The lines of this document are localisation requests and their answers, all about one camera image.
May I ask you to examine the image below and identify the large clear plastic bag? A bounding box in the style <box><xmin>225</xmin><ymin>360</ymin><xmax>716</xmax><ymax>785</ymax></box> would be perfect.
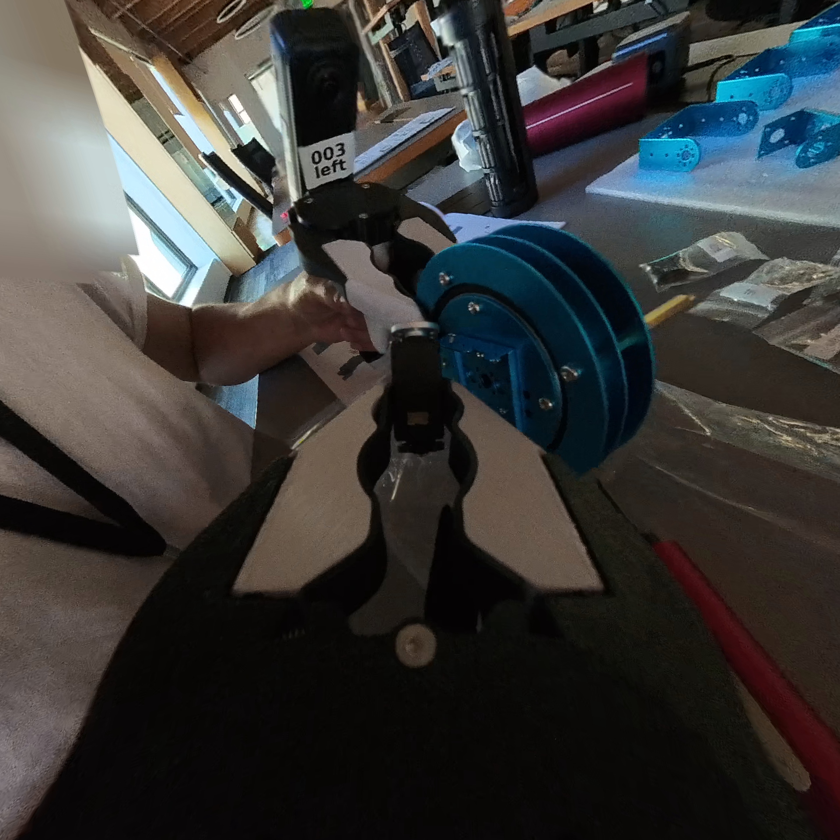
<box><xmin>374</xmin><ymin>377</ymin><xmax>840</xmax><ymax>592</ymax></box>

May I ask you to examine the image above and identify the black servo with silver horn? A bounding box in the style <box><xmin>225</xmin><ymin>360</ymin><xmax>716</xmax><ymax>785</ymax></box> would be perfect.
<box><xmin>386</xmin><ymin>322</ymin><xmax>457</xmax><ymax>460</ymax></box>

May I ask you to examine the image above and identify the group of small screw bags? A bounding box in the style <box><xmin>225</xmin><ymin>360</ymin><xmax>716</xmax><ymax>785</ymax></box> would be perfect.
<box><xmin>638</xmin><ymin>230</ymin><xmax>840</xmax><ymax>363</ymax></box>

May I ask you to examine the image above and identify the magenta metal cylinder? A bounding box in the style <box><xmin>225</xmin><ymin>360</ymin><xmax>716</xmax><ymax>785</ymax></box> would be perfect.
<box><xmin>521</xmin><ymin>51</ymin><xmax>652</xmax><ymax>157</ymax></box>

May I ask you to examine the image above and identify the grey electronic device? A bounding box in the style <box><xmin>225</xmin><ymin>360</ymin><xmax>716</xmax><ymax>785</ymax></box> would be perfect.
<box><xmin>613</xmin><ymin>20</ymin><xmax>691</xmax><ymax>93</ymax></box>

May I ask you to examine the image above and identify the pink screwdriver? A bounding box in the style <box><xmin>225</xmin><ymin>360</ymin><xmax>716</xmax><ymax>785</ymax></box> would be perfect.
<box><xmin>650</xmin><ymin>535</ymin><xmax>840</xmax><ymax>795</ymax></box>

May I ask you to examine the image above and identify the white foam sheet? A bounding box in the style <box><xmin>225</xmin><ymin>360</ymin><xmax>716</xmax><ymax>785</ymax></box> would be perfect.
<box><xmin>584</xmin><ymin>115</ymin><xmax>840</xmax><ymax>231</ymax></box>

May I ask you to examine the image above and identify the white instruction sheet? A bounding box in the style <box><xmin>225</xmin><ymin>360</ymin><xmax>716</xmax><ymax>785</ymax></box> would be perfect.
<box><xmin>443</xmin><ymin>210</ymin><xmax>568</xmax><ymax>249</ymax></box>
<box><xmin>298</xmin><ymin>341</ymin><xmax>395</xmax><ymax>411</ymax></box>

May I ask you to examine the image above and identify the large blue U bracket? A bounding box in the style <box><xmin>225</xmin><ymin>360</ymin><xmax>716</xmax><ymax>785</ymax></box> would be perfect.
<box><xmin>787</xmin><ymin>2</ymin><xmax>840</xmax><ymax>47</ymax></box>
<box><xmin>714</xmin><ymin>45</ymin><xmax>840</xmax><ymax>111</ymax></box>
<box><xmin>638</xmin><ymin>98</ymin><xmax>762</xmax><ymax>173</ymax></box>

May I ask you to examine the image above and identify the black patterned bottle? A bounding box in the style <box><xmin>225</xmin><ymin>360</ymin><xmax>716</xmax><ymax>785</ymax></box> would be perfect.
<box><xmin>438</xmin><ymin>0</ymin><xmax>540</xmax><ymax>219</ymax></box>

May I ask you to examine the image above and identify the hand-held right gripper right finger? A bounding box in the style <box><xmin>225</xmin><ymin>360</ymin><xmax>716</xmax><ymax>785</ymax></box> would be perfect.
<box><xmin>449</xmin><ymin>382</ymin><xmax>605</xmax><ymax>595</ymax></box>

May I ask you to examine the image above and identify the small blue metal bracket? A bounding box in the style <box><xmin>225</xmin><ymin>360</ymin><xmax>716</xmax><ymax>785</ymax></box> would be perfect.
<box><xmin>756</xmin><ymin>108</ymin><xmax>824</xmax><ymax>161</ymax></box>
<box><xmin>794</xmin><ymin>121</ymin><xmax>840</xmax><ymax>170</ymax></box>

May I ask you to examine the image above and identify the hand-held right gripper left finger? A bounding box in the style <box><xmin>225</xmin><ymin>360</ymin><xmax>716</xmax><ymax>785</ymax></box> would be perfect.
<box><xmin>231</xmin><ymin>382</ymin><xmax>393</xmax><ymax>597</ymax></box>

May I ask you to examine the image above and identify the person's white shirt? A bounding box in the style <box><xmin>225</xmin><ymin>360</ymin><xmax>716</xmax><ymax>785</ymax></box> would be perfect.
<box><xmin>0</xmin><ymin>259</ymin><xmax>296</xmax><ymax>840</ymax></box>

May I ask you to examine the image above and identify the black shoulder strap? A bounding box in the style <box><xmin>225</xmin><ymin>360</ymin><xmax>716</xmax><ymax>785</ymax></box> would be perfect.
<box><xmin>0</xmin><ymin>400</ymin><xmax>168</xmax><ymax>560</ymax></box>

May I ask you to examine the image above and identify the person's left hand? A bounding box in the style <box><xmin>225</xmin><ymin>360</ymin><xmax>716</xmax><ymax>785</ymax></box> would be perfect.
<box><xmin>289</xmin><ymin>276</ymin><xmax>371</xmax><ymax>350</ymax></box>

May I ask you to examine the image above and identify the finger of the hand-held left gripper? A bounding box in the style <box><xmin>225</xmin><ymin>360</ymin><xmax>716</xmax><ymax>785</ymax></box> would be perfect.
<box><xmin>394</xmin><ymin>203</ymin><xmax>455</xmax><ymax>265</ymax></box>
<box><xmin>322</xmin><ymin>239</ymin><xmax>421</xmax><ymax>322</ymax></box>

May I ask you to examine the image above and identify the person's left forearm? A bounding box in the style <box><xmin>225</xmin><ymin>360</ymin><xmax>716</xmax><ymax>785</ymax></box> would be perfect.
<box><xmin>189</xmin><ymin>279</ymin><xmax>303</xmax><ymax>387</ymax></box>

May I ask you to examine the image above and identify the blue robot arm turntable base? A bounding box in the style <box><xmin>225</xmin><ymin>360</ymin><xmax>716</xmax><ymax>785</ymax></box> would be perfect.
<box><xmin>415</xmin><ymin>222</ymin><xmax>698</xmax><ymax>476</ymax></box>

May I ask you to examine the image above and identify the dark grey desk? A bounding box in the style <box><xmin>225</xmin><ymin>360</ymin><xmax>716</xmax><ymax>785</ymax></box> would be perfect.
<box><xmin>249</xmin><ymin>26</ymin><xmax>840</xmax><ymax>795</ymax></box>

